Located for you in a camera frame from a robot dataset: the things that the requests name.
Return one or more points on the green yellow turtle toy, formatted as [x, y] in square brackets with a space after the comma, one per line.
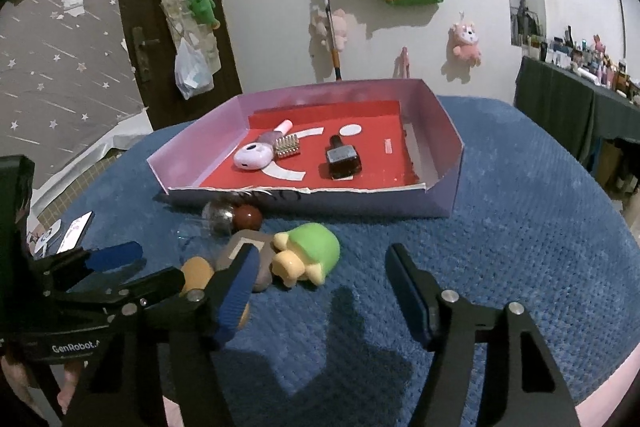
[312, 252]

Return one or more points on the row of cosmetic bottles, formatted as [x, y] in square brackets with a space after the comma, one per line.
[590, 57]

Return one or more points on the clear plastic bag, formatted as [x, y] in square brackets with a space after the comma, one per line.
[192, 74]

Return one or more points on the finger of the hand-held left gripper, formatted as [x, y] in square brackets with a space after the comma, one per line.
[155, 286]
[117, 256]

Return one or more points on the green plush toy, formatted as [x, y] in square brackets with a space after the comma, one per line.
[202, 7]

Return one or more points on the pink cardboard box red bottom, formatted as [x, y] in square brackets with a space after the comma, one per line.
[370, 147]

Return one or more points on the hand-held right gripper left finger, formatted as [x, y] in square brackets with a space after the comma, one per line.
[235, 297]

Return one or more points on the dark brown door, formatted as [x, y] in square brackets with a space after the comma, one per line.
[150, 97]

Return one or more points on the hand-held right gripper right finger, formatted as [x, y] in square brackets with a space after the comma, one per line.
[407, 297]

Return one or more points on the white paper scraps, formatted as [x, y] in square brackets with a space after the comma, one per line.
[75, 2]

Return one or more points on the grey square bottle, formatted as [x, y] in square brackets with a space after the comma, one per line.
[262, 274]

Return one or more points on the clear glass tumbler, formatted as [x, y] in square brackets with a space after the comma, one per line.
[217, 214]

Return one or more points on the purple heart-shaped device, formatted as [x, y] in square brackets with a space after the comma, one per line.
[252, 157]

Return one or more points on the yellow round disc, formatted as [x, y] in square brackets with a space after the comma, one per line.
[243, 317]
[197, 274]

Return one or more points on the white card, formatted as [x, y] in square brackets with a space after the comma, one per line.
[46, 238]

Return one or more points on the pink bear plush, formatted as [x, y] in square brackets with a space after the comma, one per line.
[465, 44]

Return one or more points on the blue textured blanket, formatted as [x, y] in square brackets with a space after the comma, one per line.
[500, 247]

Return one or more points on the brown ball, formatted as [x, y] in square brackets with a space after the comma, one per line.
[249, 218]

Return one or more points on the white plastic sheet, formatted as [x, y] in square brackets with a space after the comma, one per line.
[95, 147]

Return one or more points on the person's left hand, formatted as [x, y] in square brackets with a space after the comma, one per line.
[70, 387]

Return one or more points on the dark green covered table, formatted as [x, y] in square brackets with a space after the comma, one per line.
[560, 107]

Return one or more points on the black perfume bottle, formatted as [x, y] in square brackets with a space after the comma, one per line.
[344, 159]

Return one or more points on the purple nail polish bottle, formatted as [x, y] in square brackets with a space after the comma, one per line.
[277, 132]

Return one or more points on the pale pink plush toy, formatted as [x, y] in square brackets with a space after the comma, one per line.
[340, 27]

